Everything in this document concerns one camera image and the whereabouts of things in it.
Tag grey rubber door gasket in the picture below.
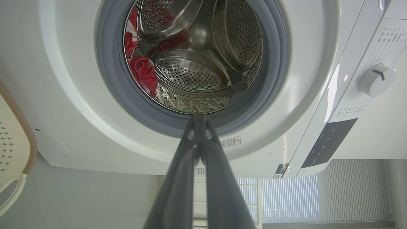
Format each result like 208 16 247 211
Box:
95 0 290 138

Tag stainless steel washing machine drum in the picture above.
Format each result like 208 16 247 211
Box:
123 0 263 115

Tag white window blinds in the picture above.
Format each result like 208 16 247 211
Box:
238 159 392 224

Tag dark grey control panel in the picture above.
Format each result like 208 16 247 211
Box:
301 118 358 169

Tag white front-load washing machine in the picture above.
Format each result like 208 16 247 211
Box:
0 0 407 179

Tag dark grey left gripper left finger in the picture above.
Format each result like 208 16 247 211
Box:
143 114 201 229

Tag red and white garment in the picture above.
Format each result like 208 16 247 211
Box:
124 7 158 99

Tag white warning label sticker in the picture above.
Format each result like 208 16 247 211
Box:
220 136 241 149

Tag white round control knob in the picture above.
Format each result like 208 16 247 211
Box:
358 64 397 97

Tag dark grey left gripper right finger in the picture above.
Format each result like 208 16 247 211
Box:
200 114 257 229

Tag cream perforated laundry basket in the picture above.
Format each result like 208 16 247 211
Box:
0 81 38 217

